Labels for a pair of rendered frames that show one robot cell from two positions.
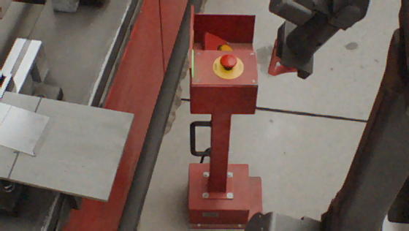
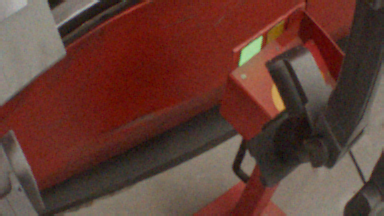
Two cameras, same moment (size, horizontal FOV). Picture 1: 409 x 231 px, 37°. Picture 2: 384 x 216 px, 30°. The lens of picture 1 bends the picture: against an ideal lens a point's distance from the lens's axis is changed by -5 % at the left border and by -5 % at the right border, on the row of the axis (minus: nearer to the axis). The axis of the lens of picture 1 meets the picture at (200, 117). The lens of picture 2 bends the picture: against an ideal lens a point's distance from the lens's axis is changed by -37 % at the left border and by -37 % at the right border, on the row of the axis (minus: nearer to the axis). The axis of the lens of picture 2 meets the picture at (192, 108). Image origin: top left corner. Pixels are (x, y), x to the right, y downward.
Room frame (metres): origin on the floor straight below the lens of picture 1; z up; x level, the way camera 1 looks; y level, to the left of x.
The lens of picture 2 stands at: (0.29, -0.37, 2.04)
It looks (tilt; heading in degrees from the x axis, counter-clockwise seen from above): 62 degrees down; 36
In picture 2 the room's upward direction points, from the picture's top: 12 degrees clockwise
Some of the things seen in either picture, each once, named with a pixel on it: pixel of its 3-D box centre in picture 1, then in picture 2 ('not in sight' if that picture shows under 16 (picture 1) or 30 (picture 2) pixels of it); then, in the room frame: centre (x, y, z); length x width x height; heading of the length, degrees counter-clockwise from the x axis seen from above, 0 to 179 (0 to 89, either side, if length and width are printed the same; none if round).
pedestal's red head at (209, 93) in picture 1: (223, 60); (301, 84); (1.00, -0.05, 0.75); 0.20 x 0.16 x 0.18; 179
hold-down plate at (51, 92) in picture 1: (27, 147); not in sight; (0.66, 0.35, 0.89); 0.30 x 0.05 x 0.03; 168
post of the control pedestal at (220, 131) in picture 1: (220, 140); (266, 177); (1.00, -0.05, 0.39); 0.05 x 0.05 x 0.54; 89
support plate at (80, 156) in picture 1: (51, 143); (9, 29); (0.60, 0.27, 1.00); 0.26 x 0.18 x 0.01; 78
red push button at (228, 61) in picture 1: (228, 63); not in sight; (0.95, -0.06, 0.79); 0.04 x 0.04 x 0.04
